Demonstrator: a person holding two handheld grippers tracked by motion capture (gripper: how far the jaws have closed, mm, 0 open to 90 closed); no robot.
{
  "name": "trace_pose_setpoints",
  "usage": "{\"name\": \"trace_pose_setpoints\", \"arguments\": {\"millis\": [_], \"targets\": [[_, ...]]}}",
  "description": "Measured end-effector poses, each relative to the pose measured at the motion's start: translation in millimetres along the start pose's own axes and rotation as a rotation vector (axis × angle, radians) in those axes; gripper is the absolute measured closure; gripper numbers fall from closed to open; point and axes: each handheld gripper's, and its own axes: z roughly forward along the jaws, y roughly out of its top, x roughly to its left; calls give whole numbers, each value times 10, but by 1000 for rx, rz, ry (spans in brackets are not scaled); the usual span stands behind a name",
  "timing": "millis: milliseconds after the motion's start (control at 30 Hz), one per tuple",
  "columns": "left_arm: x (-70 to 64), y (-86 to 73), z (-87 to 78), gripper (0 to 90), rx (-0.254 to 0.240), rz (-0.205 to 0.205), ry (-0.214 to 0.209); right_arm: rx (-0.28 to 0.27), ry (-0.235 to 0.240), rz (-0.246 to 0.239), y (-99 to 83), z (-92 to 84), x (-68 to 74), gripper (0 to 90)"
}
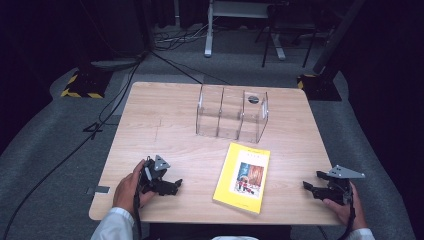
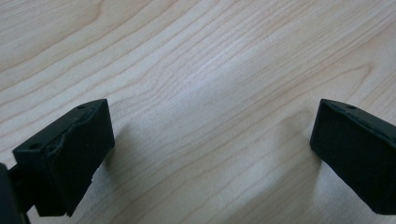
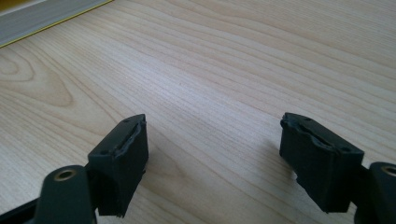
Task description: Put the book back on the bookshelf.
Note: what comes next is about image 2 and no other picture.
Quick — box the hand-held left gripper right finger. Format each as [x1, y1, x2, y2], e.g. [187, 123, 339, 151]
[309, 98, 396, 216]

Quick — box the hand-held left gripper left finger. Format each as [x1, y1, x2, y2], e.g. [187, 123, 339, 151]
[12, 98, 116, 217]

